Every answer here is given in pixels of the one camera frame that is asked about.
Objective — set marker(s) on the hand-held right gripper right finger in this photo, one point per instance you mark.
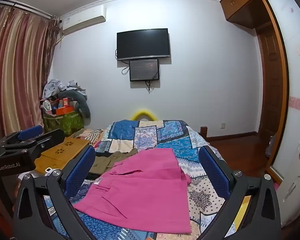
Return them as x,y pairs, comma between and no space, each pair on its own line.
215,170

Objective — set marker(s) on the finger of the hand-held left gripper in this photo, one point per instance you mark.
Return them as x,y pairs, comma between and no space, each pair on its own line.
30,132
52,136

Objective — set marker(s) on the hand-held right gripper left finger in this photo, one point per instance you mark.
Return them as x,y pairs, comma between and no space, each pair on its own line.
81,170

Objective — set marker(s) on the pink pants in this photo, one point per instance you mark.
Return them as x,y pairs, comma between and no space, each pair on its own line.
140,185

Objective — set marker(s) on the olive green pants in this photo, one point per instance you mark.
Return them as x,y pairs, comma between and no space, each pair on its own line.
102,163

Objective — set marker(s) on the wooden lap desk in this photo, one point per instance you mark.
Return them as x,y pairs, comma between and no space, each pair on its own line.
65,147

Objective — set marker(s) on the green patterned bag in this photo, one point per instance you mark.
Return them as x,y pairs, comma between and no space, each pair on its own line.
65,123

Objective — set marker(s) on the orange box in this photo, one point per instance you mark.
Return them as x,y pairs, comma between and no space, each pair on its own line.
64,110

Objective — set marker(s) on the striped bed sheet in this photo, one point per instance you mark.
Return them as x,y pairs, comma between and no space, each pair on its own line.
88,133

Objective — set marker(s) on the blue patchwork blanket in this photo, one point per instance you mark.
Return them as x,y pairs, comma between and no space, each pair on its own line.
175,140

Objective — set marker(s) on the yellow cloth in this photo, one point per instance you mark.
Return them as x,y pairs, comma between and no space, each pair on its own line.
242,212

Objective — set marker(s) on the striped pink curtain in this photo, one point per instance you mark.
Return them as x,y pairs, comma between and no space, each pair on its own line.
15,75

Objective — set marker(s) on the grey bag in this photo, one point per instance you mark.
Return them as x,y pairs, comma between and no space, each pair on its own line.
270,146

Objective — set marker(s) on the white plastic crate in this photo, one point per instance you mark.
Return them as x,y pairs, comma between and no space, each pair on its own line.
295,180

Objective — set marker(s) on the brown tied curtain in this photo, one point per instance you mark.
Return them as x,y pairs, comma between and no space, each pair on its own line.
52,45

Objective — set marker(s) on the brown wooden door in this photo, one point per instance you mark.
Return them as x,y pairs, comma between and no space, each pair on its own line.
272,85

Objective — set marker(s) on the white air conditioner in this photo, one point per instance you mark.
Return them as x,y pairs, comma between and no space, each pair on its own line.
83,18

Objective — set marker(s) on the wooden overhead cabinet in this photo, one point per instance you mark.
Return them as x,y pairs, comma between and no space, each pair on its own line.
242,5

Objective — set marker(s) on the wooden bed post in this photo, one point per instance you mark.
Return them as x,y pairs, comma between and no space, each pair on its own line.
204,133

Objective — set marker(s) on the white wall socket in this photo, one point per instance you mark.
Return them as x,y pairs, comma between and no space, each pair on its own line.
223,126

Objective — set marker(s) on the small black wall monitor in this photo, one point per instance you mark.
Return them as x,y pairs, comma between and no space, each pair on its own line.
144,70

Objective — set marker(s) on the black wall television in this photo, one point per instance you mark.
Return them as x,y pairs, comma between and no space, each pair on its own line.
143,43

